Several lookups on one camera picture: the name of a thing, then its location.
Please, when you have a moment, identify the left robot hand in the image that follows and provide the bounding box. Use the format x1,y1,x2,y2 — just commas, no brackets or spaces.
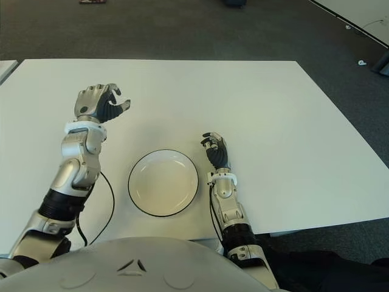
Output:
74,82,132,124

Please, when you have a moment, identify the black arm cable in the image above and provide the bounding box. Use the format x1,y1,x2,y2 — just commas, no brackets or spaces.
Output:
77,172,115,247
208,183,226,245

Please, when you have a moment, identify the white background table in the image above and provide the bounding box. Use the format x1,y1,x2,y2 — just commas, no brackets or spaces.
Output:
309,0,389,49

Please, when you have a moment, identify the grey robot torso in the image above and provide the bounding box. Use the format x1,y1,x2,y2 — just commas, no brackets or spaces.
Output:
0,236,271,292

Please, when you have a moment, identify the black cloth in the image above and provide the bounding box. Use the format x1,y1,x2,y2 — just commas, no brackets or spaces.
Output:
261,234,389,292

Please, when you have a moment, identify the white plate with black rim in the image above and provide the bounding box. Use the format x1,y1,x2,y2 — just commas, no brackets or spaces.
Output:
128,148,200,218

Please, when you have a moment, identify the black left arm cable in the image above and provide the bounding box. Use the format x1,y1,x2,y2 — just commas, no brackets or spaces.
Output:
77,172,115,247

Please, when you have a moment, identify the white side table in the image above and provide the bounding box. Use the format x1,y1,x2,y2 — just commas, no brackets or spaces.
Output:
0,60,18,86

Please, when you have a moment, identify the grey metal post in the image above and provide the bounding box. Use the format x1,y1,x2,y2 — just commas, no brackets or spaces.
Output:
371,48,389,77

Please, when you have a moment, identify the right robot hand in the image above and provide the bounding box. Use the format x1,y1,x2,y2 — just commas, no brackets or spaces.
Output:
199,131,232,169

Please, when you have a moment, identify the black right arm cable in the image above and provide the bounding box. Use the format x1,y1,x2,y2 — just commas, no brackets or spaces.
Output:
208,183,226,245

